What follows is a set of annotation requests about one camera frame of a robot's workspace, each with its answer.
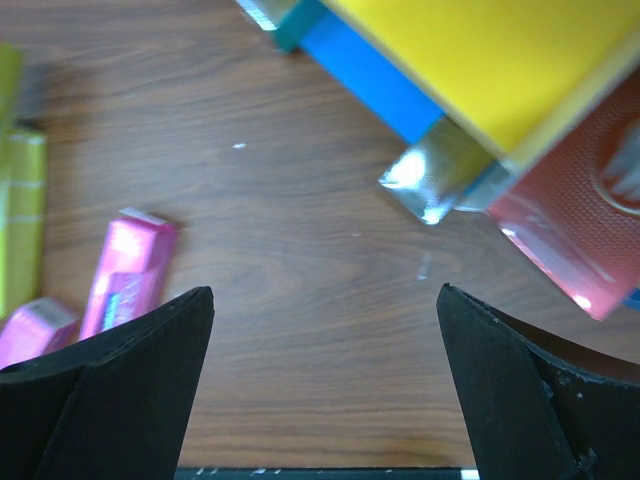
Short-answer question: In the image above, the teal green tea toothpaste box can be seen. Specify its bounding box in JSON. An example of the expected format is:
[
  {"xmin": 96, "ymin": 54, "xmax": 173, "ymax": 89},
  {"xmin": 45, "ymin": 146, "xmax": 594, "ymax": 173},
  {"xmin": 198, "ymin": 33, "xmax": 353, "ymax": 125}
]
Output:
[{"xmin": 379, "ymin": 116, "xmax": 512, "ymax": 225}]

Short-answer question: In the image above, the pink toothpaste box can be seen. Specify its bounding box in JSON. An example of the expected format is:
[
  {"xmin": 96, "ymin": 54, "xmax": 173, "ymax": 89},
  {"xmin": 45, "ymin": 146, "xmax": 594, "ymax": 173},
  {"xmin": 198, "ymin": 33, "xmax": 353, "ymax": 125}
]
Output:
[
  {"xmin": 1, "ymin": 297, "xmax": 78, "ymax": 369},
  {"xmin": 78, "ymin": 207, "xmax": 178, "ymax": 341}
]

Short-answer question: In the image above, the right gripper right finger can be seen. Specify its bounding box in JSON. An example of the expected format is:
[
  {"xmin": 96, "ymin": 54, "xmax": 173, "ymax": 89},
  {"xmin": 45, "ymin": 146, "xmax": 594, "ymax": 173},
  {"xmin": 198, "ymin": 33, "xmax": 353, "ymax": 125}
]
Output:
[{"xmin": 436, "ymin": 284, "xmax": 639, "ymax": 479}]

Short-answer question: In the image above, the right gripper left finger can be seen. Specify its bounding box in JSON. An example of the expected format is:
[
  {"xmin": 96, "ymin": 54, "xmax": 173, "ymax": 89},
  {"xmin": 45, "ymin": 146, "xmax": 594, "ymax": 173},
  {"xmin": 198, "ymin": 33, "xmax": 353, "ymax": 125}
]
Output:
[{"xmin": 1, "ymin": 286, "xmax": 215, "ymax": 479}]

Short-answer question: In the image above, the red 3D toothpaste box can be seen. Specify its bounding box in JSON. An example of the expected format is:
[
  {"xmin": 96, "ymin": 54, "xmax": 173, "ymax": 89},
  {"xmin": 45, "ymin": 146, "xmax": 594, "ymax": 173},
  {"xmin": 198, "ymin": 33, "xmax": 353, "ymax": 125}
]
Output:
[{"xmin": 488, "ymin": 71, "xmax": 639, "ymax": 320}]

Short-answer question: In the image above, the blue shelf with coloured boards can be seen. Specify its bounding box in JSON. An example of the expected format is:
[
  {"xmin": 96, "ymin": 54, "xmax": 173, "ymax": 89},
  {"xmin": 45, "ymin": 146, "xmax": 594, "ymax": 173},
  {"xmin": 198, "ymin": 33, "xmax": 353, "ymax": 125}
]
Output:
[{"xmin": 274, "ymin": 0, "xmax": 640, "ymax": 311}]

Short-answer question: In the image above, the yellow toothpaste box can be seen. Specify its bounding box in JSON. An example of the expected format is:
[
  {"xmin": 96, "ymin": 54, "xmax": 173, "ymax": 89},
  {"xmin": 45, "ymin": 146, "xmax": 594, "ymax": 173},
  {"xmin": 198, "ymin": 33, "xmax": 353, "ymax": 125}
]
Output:
[
  {"xmin": 1, "ymin": 129, "xmax": 47, "ymax": 318},
  {"xmin": 0, "ymin": 40, "xmax": 24, "ymax": 149}
]

